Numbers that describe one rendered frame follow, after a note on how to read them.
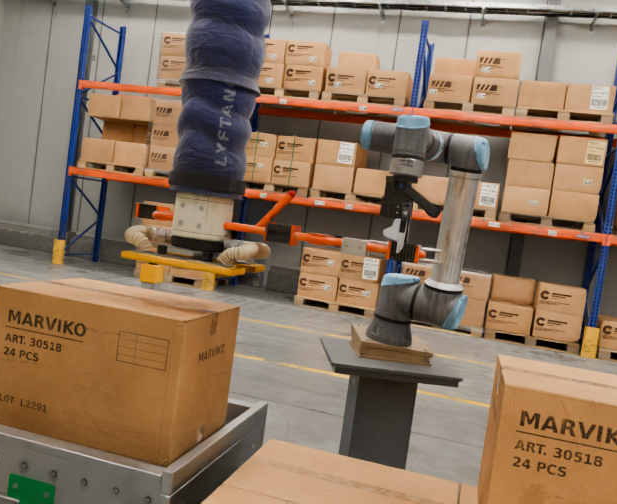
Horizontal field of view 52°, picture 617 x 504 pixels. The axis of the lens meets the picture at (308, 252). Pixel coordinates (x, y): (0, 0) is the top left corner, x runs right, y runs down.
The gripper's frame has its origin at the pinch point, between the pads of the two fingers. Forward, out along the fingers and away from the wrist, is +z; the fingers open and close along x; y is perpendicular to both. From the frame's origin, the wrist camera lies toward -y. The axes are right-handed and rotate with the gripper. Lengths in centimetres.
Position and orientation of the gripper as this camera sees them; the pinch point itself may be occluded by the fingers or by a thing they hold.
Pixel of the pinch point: (402, 250)
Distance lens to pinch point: 174.7
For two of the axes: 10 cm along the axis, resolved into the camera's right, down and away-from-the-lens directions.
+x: -2.5, 0.1, -9.7
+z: -1.4, 9.9, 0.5
